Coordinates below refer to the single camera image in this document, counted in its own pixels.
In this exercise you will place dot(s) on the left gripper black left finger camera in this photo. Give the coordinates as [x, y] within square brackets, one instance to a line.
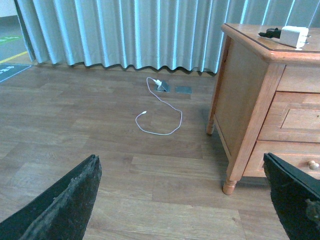
[61, 212]

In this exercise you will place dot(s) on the white charger adapter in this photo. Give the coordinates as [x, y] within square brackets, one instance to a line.
[294, 36]

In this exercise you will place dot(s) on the open floor socket box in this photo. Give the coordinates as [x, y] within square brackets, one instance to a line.
[164, 87]

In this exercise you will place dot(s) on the closed floor socket plate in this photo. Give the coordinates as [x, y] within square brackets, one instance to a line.
[183, 90]

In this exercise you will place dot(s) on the wooden drawer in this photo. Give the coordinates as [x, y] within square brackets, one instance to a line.
[298, 154]
[292, 117]

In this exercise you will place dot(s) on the wooden nightstand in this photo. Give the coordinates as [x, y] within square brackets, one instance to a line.
[252, 70]

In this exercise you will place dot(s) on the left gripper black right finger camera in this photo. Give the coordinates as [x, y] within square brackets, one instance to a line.
[295, 196]

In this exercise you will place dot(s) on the white plug adapter on floor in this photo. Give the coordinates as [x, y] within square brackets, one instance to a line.
[157, 82]

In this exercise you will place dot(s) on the dark floor sign mat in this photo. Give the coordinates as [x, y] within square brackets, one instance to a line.
[8, 70]

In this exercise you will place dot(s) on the light grey curtain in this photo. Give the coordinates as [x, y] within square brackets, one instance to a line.
[147, 33]

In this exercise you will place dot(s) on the lower drawer round knob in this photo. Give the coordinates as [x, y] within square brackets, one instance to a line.
[313, 165]

